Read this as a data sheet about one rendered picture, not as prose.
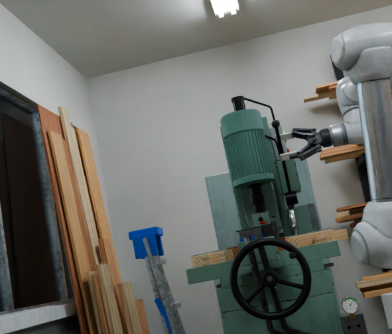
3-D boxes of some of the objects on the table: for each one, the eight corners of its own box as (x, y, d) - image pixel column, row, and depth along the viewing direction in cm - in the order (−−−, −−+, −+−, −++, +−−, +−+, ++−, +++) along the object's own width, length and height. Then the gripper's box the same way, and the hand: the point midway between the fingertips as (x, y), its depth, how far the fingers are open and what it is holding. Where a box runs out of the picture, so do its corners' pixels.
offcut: (203, 266, 242) (201, 256, 243) (210, 264, 239) (208, 254, 240) (196, 267, 239) (194, 257, 240) (203, 266, 236) (201, 256, 237)
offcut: (234, 260, 237) (232, 248, 238) (225, 261, 234) (223, 250, 235) (228, 261, 240) (226, 250, 240) (219, 262, 237) (217, 252, 238)
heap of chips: (312, 244, 230) (310, 235, 231) (311, 245, 244) (309, 236, 245) (335, 240, 229) (333, 230, 230) (333, 240, 243) (331, 232, 243)
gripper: (337, 162, 233) (283, 173, 236) (326, 127, 253) (275, 138, 256) (335, 146, 229) (280, 158, 232) (324, 112, 249) (272, 124, 252)
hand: (280, 147), depth 244 cm, fingers open, 13 cm apart
